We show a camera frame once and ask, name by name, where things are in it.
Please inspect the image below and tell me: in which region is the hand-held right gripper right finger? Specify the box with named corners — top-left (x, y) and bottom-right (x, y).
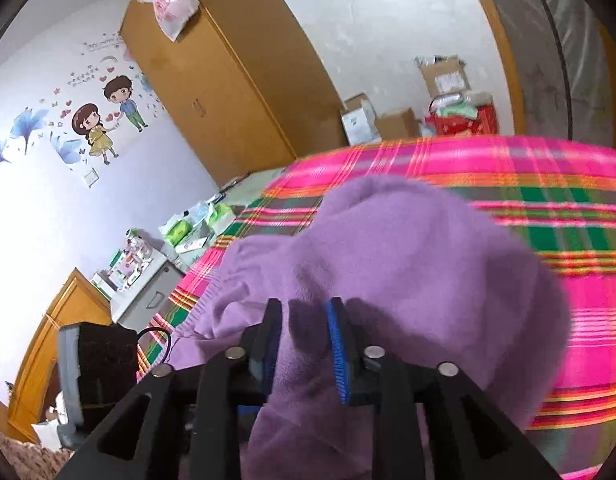
top-left (324, 297), bottom-right (564, 480)

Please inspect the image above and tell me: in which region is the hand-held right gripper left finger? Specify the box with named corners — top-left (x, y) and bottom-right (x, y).
top-left (55, 299), bottom-right (284, 480)

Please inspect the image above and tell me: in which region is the purple sweater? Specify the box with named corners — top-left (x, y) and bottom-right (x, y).
top-left (170, 175), bottom-right (571, 480)

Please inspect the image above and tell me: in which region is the wooden panel furniture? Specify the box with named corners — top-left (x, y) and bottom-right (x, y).
top-left (8, 267), bottom-right (114, 443)

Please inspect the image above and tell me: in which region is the white drawer cabinet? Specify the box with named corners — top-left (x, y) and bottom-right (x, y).
top-left (90, 247), bottom-right (184, 326)

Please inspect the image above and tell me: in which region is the colourful printed box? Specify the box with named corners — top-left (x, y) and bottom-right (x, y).
top-left (95, 230), bottom-right (154, 293)

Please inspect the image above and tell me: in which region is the green tissue pack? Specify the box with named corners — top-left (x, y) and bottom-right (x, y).
top-left (205, 202), bottom-right (236, 233)
top-left (165, 220), bottom-right (194, 243)

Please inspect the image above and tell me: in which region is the white carton box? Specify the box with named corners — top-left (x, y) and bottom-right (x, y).
top-left (340, 92), bottom-right (382, 147)

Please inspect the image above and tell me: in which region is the plain brown cardboard box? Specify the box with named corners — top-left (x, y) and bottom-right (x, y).
top-left (377, 108), bottom-right (423, 141)

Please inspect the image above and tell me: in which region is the pink plaid bed sheet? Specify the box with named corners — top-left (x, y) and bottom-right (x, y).
top-left (135, 135), bottom-right (616, 480)

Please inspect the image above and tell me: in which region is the taped cardboard box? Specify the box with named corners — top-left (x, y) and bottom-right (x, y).
top-left (414, 55), bottom-right (470, 106)

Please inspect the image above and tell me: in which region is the wooden wardrobe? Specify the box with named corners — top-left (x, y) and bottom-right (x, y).
top-left (119, 0), bottom-right (349, 186)

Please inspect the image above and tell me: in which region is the white pink plastic bag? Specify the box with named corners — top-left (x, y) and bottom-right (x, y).
top-left (137, 0), bottom-right (201, 43)

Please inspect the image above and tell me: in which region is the grey plastic sheet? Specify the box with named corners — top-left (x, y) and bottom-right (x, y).
top-left (470, 0), bottom-right (614, 148)

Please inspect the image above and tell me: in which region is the wooden door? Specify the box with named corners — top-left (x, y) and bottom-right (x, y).
top-left (595, 20), bottom-right (616, 151)

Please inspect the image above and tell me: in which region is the cartoon wall sticker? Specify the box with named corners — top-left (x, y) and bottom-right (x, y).
top-left (0, 32), bottom-right (166, 176)

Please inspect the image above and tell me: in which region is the wooden door frame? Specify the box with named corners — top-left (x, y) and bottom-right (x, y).
top-left (458, 0), bottom-right (526, 136)

